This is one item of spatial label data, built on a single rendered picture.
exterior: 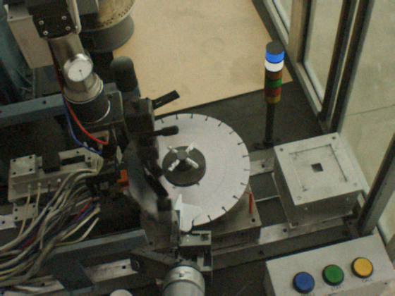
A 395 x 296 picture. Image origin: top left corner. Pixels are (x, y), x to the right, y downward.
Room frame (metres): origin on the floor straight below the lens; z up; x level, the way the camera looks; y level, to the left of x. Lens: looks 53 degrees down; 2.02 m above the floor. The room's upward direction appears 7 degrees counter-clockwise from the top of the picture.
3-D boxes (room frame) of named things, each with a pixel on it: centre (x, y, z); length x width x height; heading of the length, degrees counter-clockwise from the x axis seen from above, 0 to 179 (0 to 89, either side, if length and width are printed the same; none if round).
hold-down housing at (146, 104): (0.63, 0.11, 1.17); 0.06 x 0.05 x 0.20; 87
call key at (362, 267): (0.36, -0.34, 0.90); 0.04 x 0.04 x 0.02
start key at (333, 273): (0.35, -0.27, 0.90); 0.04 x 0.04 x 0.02
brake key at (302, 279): (0.34, -0.20, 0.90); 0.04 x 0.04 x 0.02
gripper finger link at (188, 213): (0.47, 0.04, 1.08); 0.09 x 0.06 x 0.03; 175
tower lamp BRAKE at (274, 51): (0.83, -0.21, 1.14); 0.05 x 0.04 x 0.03; 6
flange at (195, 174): (0.66, 0.04, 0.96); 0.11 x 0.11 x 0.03
